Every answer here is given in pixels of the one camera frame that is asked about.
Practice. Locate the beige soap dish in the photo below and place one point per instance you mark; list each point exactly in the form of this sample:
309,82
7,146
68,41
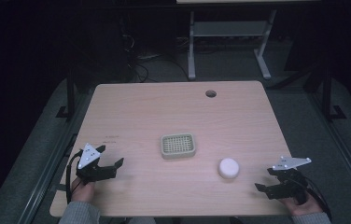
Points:
178,145

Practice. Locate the round white soap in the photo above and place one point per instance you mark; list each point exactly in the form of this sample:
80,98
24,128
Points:
228,167

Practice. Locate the grey metal rail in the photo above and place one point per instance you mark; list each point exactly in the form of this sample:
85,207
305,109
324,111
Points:
344,149
46,174

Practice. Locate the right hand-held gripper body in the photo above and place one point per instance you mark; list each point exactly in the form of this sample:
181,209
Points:
289,179

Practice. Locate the black metal stand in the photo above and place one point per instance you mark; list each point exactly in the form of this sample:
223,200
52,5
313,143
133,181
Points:
327,93
69,93

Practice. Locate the person's left hand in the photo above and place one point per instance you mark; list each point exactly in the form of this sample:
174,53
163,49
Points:
83,192

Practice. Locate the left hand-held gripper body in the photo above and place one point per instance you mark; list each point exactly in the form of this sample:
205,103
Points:
88,157

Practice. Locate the white metal stand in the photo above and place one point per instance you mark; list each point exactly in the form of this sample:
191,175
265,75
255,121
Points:
226,28

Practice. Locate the person's right hand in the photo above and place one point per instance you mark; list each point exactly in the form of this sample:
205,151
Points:
304,207

